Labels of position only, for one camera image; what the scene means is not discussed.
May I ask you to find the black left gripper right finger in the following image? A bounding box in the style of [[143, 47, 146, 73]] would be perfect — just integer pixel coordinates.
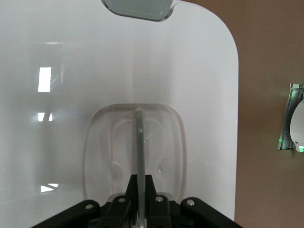
[[143, 174, 243, 228]]

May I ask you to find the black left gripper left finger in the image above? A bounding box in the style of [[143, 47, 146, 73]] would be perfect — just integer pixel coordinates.
[[30, 174, 141, 228]]

